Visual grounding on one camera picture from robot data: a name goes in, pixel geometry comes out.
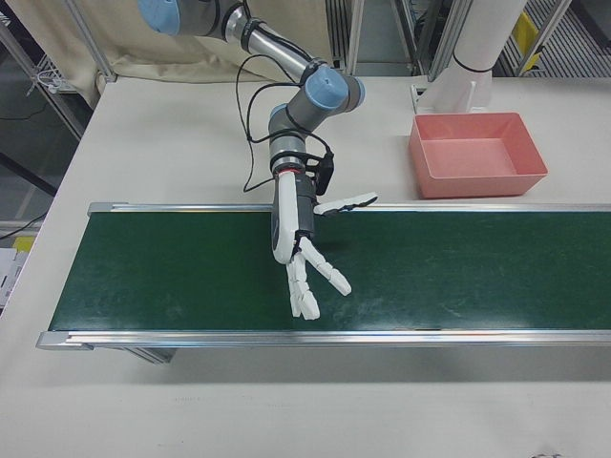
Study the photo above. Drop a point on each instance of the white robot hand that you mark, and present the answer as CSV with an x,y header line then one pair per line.
x,y
282,224

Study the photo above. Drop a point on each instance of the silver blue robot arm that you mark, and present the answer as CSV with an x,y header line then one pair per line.
x,y
324,90

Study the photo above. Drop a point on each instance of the pink plastic box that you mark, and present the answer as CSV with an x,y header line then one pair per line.
x,y
470,157

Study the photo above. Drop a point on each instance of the white cardboard box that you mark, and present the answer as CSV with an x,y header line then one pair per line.
x,y
12,279

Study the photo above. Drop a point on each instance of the beige curtain cloth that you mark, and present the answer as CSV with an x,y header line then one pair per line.
x,y
157,52

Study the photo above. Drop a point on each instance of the slanted aluminium profile bar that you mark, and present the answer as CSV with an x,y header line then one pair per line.
x,y
93,43

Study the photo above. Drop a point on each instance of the clear plastic container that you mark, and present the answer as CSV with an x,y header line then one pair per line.
x,y
477,38

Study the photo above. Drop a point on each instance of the metal slatted rack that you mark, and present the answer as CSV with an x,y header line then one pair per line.
x,y
573,43

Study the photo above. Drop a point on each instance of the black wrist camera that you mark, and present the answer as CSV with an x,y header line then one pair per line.
x,y
327,172

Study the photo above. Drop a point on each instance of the green conveyor belt aluminium frame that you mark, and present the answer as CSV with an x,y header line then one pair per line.
x,y
191,267

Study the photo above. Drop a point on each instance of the aluminium frame post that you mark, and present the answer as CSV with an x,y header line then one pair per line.
x,y
341,33
441,33

